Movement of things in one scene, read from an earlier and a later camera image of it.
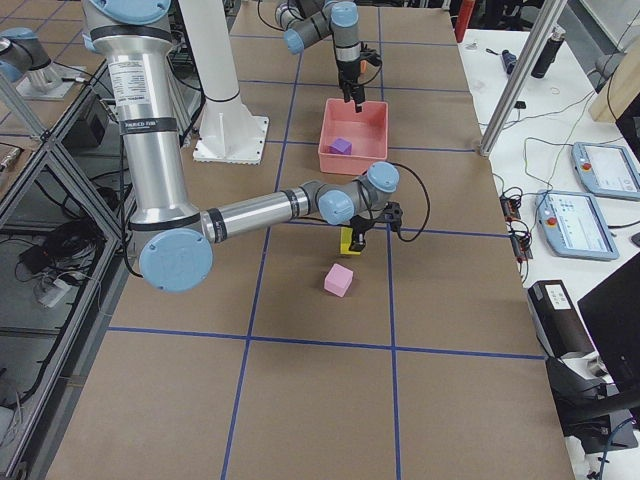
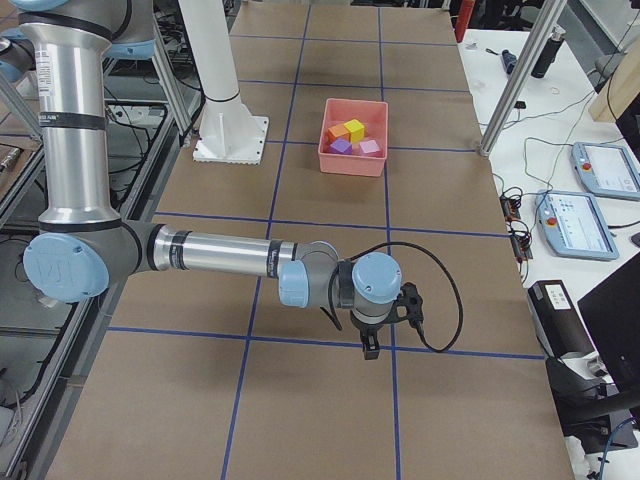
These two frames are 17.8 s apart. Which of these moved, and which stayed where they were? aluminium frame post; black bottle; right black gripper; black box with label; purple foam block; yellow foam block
Moved: yellow foam block; right black gripper
Stayed: black bottle; aluminium frame post; purple foam block; black box with label
